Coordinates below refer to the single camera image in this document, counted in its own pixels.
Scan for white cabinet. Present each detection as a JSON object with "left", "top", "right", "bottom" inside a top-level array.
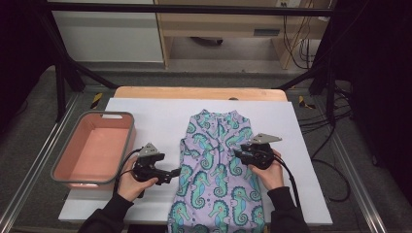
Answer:
[{"left": 48, "top": 0, "right": 164, "bottom": 64}]

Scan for person's left hand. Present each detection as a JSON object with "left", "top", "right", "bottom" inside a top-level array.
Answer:
[{"left": 116, "top": 156, "right": 159, "bottom": 203}]

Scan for white power socket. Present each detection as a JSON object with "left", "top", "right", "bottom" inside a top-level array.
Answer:
[{"left": 275, "top": 0, "right": 302, "bottom": 8}]

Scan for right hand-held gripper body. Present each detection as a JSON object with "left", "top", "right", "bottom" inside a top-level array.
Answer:
[{"left": 241, "top": 132, "right": 283, "bottom": 171}]

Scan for left hand-held gripper black cable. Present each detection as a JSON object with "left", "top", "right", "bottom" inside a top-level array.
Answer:
[{"left": 113, "top": 148, "right": 144, "bottom": 195}]

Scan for hand-held gripper black cable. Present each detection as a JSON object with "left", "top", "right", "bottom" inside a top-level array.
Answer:
[
  {"left": 113, "top": 148, "right": 144, "bottom": 195},
  {"left": 273, "top": 153, "right": 302, "bottom": 208}
]

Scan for black metal frame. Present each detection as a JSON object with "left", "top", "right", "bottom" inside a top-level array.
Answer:
[{"left": 35, "top": 1, "right": 338, "bottom": 125}]

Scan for white foam board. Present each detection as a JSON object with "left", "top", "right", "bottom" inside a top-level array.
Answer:
[{"left": 58, "top": 97, "right": 333, "bottom": 226}]

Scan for black floor cables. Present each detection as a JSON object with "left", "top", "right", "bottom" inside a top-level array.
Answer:
[{"left": 297, "top": 82, "right": 354, "bottom": 203}]

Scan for aluminium floor rail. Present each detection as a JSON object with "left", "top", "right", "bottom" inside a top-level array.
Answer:
[
  {"left": 0, "top": 91, "right": 81, "bottom": 233},
  {"left": 326, "top": 129, "right": 388, "bottom": 233}
]

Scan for black curtain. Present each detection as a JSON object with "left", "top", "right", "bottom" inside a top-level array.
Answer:
[
  {"left": 0, "top": 0, "right": 56, "bottom": 137},
  {"left": 333, "top": 0, "right": 412, "bottom": 195}
]

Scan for right hand-held gripper black cable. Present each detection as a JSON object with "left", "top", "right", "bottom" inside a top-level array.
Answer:
[{"left": 273, "top": 153, "right": 302, "bottom": 208}]

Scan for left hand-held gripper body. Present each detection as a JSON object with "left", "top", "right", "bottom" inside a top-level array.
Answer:
[{"left": 132, "top": 142, "right": 171, "bottom": 185}]

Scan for person's right hand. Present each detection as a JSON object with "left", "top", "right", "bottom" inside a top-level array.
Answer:
[{"left": 249, "top": 149, "right": 286, "bottom": 191}]

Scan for purple seahorse print swimsuit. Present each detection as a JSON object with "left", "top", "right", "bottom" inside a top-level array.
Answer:
[{"left": 167, "top": 109, "right": 266, "bottom": 233}]

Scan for pink basket with grey rim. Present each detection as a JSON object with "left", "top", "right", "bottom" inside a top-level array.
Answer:
[{"left": 51, "top": 110, "right": 137, "bottom": 191}]

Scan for yellow-handled tool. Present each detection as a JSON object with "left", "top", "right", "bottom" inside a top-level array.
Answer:
[
  {"left": 297, "top": 95, "right": 317, "bottom": 110},
  {"left": 90, "top": 92, "right": 104, "bottom": 110}
]

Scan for hanging desk cables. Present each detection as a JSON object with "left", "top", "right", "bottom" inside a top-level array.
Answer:
[{"left": 282, "top": 0, "right": 316, "bottom": 71}]

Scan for yellow-handled tool left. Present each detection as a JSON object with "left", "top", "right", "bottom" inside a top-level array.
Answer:
[{"left": 90, "top": 92, "right": 104, "bottom": 110}]

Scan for yellow-handled tool right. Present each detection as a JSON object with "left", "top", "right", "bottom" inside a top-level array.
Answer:
[{"left": 297, "top": 95, "right": 317, "bottom": 110}]

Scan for light wooden desk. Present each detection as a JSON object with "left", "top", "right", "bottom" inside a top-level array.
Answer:
[{"left": 154, "top": 0, "right": 334, "bottom": 71}]

